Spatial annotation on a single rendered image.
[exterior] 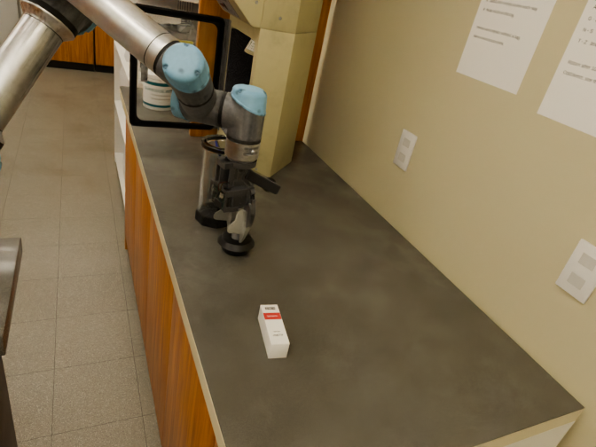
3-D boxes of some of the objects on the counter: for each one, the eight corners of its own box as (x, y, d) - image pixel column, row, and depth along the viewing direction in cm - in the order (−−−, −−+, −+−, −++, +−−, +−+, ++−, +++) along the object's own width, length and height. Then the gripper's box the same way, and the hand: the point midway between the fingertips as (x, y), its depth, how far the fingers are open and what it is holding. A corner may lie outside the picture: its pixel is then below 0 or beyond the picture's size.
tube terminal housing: (274, 144, 186) (313, -74, 149) (306, 177, 161) (361, -74, 124) (215, 141, 175) (241, -94, 138) (239, 177, 150) (278, -98, 113)
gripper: (207, 148, 100) (199, 230, 110) (235, 170, 93) (223, 254, 103) (240, 146, 105) (230, 223, 115) (269, 167, 98) (254, 247, 108)
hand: (238, 231), depth 110 cm, fingers open, 4 cm apart
